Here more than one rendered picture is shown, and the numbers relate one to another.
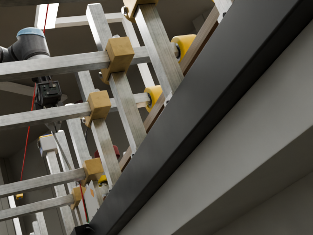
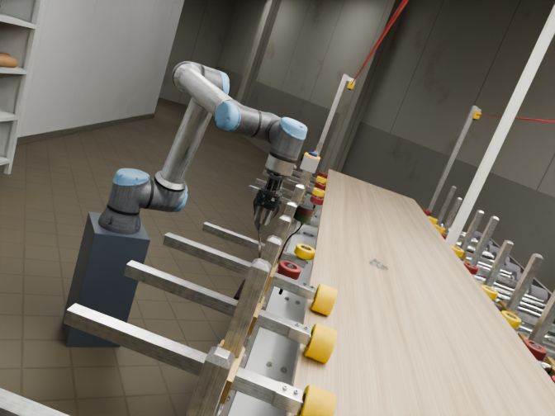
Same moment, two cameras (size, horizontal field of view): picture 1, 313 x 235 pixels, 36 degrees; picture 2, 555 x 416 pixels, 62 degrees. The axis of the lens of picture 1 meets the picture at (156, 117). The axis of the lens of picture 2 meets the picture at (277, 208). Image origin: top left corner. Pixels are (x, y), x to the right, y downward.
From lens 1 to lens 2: 1.17 m
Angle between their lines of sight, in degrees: 45
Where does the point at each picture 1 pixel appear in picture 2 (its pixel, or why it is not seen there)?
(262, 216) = not seen: outside the picture
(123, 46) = not seen: hidden behind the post
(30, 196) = (402, 42)
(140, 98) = (305, 294)
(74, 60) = (204, 300)
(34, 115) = (206, 255)
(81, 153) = not seen: hidden behind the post
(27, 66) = (162, 285)
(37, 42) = (288, 145)
